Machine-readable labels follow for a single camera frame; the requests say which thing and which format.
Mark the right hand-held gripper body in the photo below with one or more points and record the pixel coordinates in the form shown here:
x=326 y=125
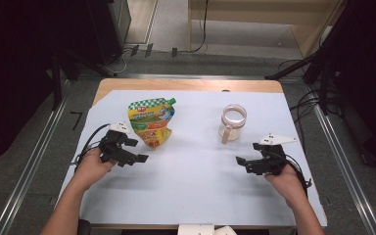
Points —
x=274 y=161

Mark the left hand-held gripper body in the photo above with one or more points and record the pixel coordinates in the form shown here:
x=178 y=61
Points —
x=111 y=147

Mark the yellow green spout pouch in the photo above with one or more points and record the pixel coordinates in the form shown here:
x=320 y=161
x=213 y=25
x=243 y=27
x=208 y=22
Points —
x=150 y=122

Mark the clear jar with hinged lid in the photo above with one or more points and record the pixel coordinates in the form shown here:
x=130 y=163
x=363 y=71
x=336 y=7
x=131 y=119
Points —
x=232 y=125

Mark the person's right hand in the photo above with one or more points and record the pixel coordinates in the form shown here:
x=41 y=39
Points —
x=287 y=187

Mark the person's left hand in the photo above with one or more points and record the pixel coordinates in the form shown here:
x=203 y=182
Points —
x=89 y=169

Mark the white paper sheet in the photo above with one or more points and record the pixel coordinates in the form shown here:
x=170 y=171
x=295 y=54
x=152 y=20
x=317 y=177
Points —
x=192 y=182

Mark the dark cloth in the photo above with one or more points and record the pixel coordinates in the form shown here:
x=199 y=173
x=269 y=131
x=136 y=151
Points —
x=84 y=227

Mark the wooden table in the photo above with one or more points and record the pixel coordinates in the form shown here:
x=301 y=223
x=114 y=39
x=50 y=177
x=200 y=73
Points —
x=192 y=84

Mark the black metal stand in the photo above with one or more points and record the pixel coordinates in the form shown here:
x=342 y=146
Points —
x=323 y=65
x=56 y=81

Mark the white device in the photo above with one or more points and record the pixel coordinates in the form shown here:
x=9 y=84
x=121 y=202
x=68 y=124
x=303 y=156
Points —
x=196 y=230

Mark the black cabinet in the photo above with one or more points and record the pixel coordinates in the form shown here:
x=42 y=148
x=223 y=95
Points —
x=109 y=29

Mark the black curtain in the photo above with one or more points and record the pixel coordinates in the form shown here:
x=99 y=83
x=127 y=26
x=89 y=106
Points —
x=13 y=81
x=372 y=81

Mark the light wooden shelf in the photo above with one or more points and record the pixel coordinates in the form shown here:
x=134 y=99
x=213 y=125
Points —
x=306 y=29

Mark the metal floor rail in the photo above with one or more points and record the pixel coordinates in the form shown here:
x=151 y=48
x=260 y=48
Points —
x=346 y=169
x=192 y=76
x=29 y=176

